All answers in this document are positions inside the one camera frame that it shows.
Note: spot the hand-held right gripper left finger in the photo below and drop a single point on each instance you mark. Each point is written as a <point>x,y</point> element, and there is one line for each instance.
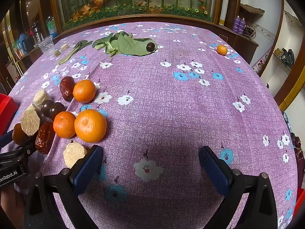
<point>85,169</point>

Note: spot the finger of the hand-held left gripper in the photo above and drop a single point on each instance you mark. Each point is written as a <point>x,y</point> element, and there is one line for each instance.
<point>23,149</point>
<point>6,137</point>

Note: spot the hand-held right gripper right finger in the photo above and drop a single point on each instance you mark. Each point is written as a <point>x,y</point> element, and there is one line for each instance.
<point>214,171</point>

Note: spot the brown round fruit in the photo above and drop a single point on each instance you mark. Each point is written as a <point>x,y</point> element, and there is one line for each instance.
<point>18,133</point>

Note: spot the red date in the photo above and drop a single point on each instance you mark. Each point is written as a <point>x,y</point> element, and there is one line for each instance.
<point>44,137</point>
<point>66,88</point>

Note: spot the greyish cut root piece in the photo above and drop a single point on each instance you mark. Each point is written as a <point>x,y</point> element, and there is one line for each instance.
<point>30,121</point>

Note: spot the red tray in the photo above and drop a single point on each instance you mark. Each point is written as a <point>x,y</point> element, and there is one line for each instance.
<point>6,107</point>

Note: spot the large orange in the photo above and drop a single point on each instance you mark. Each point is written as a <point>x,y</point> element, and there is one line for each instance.
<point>90,125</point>

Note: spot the mandarin orange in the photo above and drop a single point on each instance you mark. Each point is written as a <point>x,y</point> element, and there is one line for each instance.
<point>84,91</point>
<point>64,124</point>

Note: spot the beige cut root piece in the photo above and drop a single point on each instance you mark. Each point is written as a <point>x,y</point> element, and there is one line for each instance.
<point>41,97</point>

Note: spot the dark round plum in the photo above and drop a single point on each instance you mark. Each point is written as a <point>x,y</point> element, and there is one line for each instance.
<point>47,106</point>
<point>57,109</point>
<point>150,46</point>

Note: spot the purple floral tablecloth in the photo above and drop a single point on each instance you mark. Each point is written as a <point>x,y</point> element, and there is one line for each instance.
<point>166,100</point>

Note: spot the dark red printed cloth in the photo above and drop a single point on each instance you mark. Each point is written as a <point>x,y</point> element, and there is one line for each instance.
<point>299,148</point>

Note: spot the blue thermos jug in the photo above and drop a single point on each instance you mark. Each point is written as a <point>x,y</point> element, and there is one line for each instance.
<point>22,41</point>

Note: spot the green olive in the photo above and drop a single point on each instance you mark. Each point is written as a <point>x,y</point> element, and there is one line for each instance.
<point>56,52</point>

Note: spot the clear plastic cup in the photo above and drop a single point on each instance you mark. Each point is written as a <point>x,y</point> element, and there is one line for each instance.
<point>46,45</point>

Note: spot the small bok choy stalk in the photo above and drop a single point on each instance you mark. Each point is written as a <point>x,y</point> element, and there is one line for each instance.
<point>71,52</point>

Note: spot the small beige root piece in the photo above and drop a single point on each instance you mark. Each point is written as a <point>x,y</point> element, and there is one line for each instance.
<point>64,47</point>

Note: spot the steel thermos flask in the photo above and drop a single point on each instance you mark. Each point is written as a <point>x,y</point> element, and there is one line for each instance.
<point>37,32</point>

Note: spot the pink floral bag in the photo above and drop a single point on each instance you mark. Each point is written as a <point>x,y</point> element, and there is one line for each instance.
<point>261,63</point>

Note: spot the plastic water bottle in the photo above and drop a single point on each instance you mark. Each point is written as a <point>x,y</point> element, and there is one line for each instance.
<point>51,26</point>

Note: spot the small kumquat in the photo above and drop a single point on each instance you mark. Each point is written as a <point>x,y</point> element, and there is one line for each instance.
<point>222,49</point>

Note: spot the green leafy vegetable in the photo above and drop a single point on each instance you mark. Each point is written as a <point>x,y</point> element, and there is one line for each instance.
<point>128,44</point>

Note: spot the dark tool pile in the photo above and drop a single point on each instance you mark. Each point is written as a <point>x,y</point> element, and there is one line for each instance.
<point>287,56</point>

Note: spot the purple can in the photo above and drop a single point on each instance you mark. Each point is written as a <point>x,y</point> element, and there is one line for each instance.
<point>242,25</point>
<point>237,23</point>

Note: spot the brown wooden shelf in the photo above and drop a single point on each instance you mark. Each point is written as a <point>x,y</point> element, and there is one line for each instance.
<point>252,9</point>

